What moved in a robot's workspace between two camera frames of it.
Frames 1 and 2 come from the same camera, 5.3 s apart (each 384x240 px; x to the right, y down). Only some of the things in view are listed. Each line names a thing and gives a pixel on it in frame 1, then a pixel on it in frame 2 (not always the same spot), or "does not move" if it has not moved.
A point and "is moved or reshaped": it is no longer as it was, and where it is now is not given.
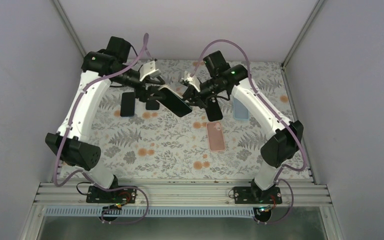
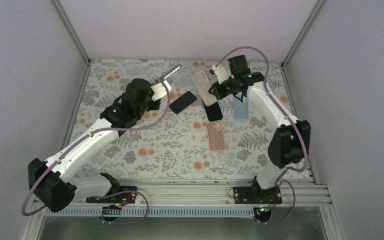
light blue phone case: (240, 111) does not move
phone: (174, 101) is moved or reshaped
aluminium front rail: (74, 194) does not move
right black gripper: (191, 92) → (218, 93)
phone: (213, 110) does not move
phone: (215, 136) does not move
